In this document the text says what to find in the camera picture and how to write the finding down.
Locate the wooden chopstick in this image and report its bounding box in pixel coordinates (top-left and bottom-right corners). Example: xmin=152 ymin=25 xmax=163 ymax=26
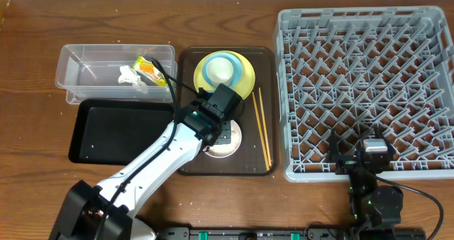
xmin=258 ymin=87 xmax=272 ymax=168
xmin=252 ymin=91 xmax=270 ymax=171

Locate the light blue bowl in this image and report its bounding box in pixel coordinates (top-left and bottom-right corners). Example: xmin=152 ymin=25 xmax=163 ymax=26
xmin=202 ymin=52 xmax=243 ymax=87

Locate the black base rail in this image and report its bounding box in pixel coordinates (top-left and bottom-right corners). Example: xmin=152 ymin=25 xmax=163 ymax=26
xmin=155 ymin=222 xmax=426 ymax=240

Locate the grey dishwasher rack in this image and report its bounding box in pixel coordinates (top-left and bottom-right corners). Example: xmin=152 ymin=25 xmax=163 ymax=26
xmin=273 ymin=6 xmax=453 ymax=182

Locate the right wooden chopstick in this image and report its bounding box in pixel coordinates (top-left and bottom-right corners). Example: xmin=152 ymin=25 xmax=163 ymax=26
xmin=258 ymin=87 xmax=272 ymax=168

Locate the clear plastic bin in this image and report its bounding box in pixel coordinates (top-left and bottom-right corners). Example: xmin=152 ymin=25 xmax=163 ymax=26
xmin=55 ymin=44 xmax=177 ymax=104

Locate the white tissue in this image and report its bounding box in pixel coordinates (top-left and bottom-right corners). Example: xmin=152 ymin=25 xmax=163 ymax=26
xmin=118 ymin=65 xmax=148 ymax=94

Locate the green orange snack wrapper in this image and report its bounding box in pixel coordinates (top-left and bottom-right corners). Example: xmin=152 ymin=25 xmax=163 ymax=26
xmin=133 ymin=56 xmax=167 ymax=86

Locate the black tray bin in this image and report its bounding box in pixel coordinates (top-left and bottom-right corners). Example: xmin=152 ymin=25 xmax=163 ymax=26
xmin=68 ymin=99 xmax=174 ymax=165

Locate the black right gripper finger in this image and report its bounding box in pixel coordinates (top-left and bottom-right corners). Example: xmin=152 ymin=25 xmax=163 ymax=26
xmin=328 ymin=129 xmax=341 ymax=162
xmin=376 ymin=128 xmax=395 ymax=154

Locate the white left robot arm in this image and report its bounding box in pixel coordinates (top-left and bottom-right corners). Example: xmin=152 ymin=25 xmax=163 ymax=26
xmin=50 ymin=99 xmax=238 ymax=239

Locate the yellow plate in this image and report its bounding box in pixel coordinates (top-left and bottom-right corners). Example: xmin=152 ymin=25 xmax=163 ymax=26
xmin=194 ymin=50 xmax=255 ymax=99

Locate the white cup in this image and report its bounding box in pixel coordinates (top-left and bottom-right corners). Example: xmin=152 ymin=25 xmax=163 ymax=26
xmin=206 ymin=58 xmax=234 ymax=86

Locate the left wooden chopstick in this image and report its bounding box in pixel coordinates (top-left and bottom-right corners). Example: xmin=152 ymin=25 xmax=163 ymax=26
xmin=252 ymin=91 xmax=270 ymax=171

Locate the dark brown serving tray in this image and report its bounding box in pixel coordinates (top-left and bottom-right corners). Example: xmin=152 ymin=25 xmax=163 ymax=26
xmin=177 ymin=47 xmax=279 ymax=176

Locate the pink white small bowl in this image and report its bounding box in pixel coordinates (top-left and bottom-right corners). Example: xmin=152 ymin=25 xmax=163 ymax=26
xmin=204 ymin=120 xmax=242 ymax=158

